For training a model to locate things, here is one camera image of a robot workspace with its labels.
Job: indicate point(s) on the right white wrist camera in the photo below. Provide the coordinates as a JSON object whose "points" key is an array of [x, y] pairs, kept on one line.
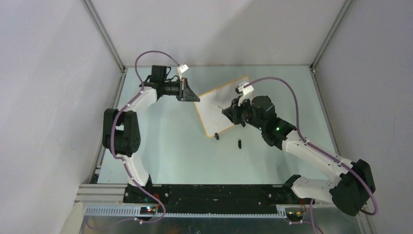
{"points": [[244, 89]]}

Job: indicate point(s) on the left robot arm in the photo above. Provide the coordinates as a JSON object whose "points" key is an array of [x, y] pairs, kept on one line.
{"points": [[121, 132]]}

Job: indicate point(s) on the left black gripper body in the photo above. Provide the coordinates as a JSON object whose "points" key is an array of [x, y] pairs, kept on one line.
{"points": [[182, 86]]}

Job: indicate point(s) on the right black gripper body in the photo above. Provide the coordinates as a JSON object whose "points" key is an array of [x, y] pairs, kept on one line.
{"points": [[242, 113]]}

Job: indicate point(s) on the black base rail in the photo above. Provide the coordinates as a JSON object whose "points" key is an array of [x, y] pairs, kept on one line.
{"points": [[217, 199]]}

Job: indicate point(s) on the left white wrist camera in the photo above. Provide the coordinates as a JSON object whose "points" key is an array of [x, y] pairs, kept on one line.
{"points": [[182, 68]]}

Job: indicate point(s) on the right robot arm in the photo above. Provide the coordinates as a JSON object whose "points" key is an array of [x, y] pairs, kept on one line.
{"points": [[348, 185]]}

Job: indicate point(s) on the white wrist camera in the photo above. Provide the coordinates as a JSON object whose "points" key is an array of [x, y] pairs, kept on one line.
{"points": [[244, 89], [182, 68]]}

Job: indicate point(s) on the yellow framed whiteboard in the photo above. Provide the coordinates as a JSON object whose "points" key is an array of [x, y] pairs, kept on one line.
{"points": [[211, 118]]}

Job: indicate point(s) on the white perforated cable tray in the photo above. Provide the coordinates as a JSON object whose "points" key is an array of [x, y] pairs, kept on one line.
{"points": [[143, 211]]}

